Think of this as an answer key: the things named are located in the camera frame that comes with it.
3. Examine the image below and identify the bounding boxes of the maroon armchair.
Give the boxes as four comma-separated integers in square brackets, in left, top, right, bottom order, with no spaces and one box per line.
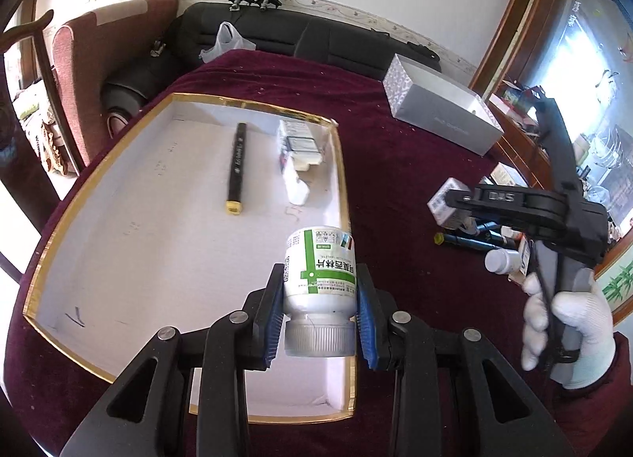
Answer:
[51,0,178,165]

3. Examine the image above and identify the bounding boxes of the small cream cardboard box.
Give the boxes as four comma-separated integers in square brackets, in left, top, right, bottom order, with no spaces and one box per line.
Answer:
[489,162,528,187]

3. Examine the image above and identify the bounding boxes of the black leather sofa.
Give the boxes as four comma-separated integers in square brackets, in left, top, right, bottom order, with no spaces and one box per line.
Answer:
[101,2,441,117]

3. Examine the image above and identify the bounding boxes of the brown wooden cabinet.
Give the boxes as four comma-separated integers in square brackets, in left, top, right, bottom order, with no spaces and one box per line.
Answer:
[469,0,633,290]

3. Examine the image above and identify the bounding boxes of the white red box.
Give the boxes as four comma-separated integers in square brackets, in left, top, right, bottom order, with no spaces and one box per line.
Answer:
[277,119,323,206]

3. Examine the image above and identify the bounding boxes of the black marker yellow caps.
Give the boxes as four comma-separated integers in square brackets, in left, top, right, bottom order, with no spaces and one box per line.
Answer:
[226,122,247,215]

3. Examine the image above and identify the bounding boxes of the maroon sleeve forearm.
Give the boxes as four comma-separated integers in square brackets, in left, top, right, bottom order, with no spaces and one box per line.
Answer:
[545,332,633,456]

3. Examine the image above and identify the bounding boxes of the dark wooden chair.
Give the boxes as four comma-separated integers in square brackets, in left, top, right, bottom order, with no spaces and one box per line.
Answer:
[1,11,85,281]

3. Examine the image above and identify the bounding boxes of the white bottle green label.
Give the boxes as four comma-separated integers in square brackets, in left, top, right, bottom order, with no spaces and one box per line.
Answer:
[283,227,357,359]

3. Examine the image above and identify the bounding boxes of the long white ointment box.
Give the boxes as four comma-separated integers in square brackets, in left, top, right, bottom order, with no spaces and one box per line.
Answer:
[508,238,531,286]

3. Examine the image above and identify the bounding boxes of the white bottle red label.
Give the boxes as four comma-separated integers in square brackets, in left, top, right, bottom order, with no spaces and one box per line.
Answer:
[485,248,521,275]

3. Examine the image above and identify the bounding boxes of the maroon velvet table cloth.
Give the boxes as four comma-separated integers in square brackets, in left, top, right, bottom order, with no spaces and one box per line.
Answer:
[0,48,633,457]

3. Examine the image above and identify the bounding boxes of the grey shoe box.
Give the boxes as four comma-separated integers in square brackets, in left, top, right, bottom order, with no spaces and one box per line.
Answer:
[383,55,503,156]

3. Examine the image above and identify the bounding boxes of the black marker olive caps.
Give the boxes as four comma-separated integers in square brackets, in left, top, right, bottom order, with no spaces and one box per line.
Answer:
[434,232,517,253]

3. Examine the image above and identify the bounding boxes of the white plastic bag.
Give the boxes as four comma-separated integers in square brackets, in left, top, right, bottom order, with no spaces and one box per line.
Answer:
[199,21,256,63]

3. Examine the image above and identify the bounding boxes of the white pink medicine box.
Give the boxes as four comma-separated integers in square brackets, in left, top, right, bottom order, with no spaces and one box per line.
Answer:
[427,178,476,234]

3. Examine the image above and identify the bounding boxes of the right white gloved hand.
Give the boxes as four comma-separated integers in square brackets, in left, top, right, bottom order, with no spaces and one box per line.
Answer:
[521,273,616,391]

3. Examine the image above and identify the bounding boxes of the white gold tray box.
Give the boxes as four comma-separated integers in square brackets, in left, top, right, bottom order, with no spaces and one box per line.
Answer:
[21,92,358,426]

